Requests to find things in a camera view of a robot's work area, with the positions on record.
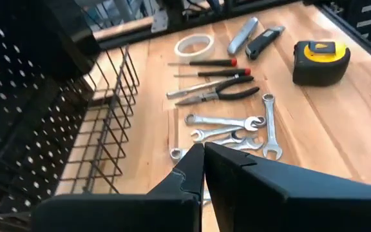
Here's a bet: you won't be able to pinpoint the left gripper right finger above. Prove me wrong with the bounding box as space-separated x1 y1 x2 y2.
204 142 371 232

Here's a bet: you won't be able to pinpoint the black utility knife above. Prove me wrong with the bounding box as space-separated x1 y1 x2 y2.
245 25 286 61

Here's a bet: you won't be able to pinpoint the light wooden desk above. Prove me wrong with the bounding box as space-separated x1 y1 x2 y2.
92 15 156 42

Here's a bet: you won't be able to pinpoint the black-handled needle-nose pliers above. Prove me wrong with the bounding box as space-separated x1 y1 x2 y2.
175 75 261 107

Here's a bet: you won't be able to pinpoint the silver utility knife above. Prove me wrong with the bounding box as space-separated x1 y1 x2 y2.
226 16 260 55

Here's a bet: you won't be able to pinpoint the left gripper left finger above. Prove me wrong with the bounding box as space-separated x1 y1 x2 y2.
32 143 205 232

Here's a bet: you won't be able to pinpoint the white tape roll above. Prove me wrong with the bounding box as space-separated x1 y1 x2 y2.
173 33 215 64

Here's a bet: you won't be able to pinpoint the black side cart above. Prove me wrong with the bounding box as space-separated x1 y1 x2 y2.
330 0 371 43

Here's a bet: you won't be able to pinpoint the red-capped black screwdriver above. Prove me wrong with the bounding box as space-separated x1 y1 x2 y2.
167 58 238 68
173 68 252 79

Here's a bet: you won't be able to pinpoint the black plastic bin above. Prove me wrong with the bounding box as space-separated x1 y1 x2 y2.
37 0 102 78

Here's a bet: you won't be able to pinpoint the black wire basket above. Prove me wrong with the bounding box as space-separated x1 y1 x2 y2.
55 44 140 195

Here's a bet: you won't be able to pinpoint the black rounded object at right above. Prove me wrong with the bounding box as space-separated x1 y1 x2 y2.
292 39 352 87

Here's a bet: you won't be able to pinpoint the black metal pegboard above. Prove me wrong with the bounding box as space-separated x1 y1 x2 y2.
0 0 91 232

